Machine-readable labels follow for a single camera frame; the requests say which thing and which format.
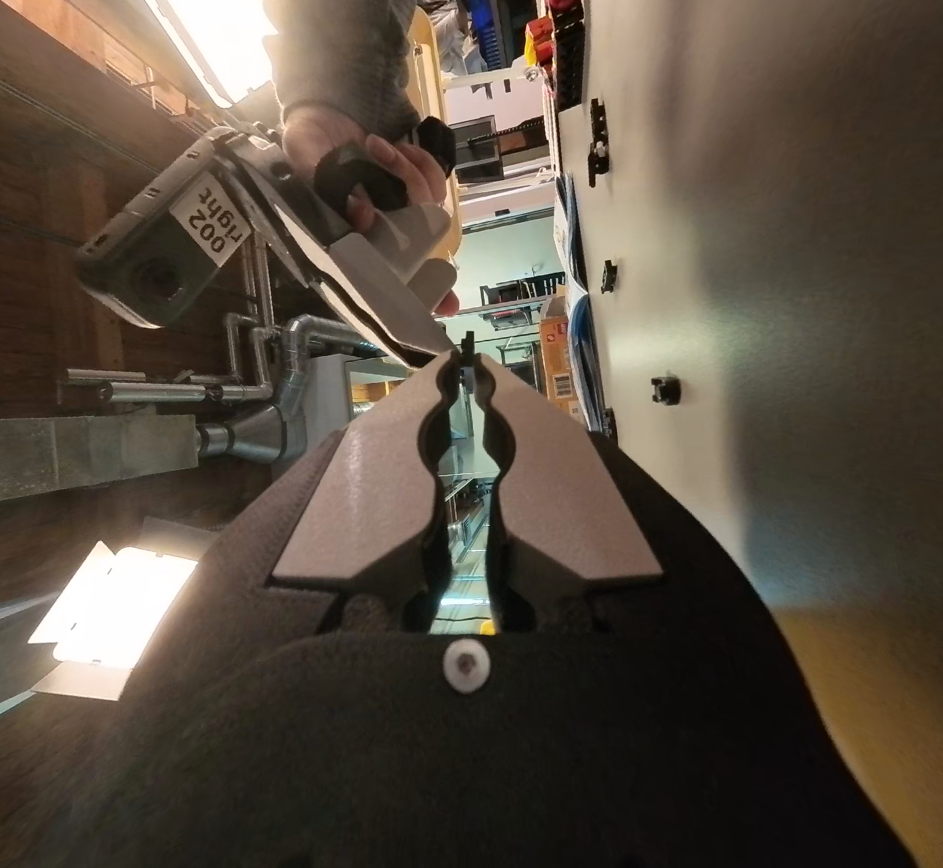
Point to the long lego strip assembly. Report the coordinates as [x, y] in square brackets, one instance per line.
[571, 65]

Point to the orange lego set box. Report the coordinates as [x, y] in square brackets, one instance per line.
[556, 360]

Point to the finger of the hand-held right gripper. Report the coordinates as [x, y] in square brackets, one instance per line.
[383, 286]
[353, 319]

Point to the small black lego piece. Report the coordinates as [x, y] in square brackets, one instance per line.
[610, 276]
[664, 389]
[600, 143]

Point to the closed lego instruction booklet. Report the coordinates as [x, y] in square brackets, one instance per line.
[563, 220]

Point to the studio light panel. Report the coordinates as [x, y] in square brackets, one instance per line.
[110, 610]
[213, 14]

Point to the open lego instruction booklet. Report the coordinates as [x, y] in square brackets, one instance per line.
[586, 352]

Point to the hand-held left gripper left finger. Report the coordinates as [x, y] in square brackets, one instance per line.
[353, 507]

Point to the silver metal pipes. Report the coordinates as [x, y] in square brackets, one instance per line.
[291, 367]

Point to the black lego plate with clip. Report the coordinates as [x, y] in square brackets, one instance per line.
[469, 349]

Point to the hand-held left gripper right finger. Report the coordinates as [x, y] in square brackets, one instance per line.
[582, 507]

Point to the person's right hand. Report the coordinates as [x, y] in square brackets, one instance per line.
[324, 131]

